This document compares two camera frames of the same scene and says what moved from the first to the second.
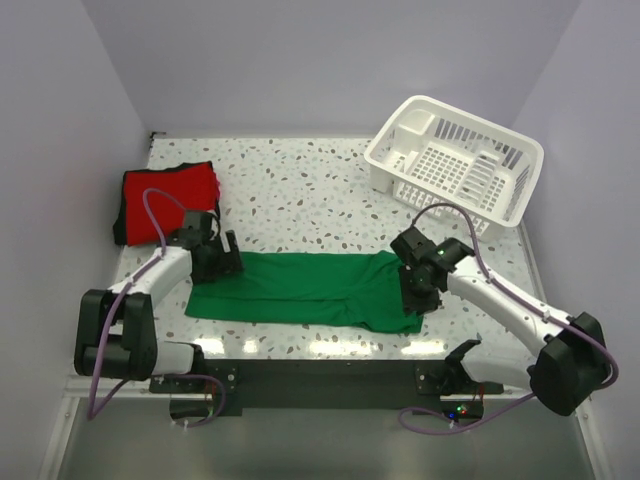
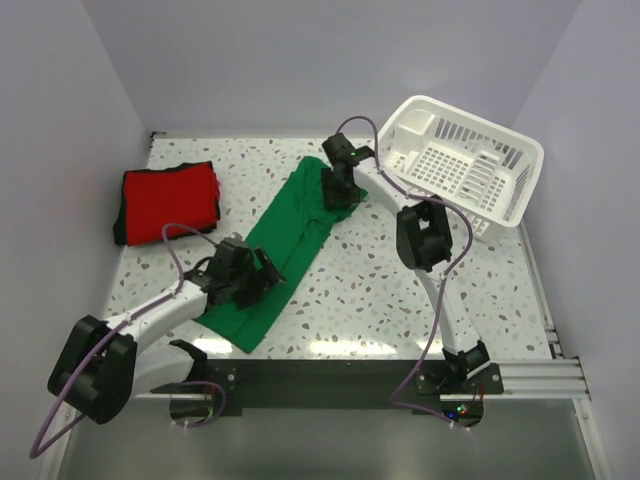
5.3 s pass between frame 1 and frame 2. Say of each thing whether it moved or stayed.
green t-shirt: moved
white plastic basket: stayed
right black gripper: moved
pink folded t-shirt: stayed
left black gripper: moved
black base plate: stayed
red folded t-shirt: stayed
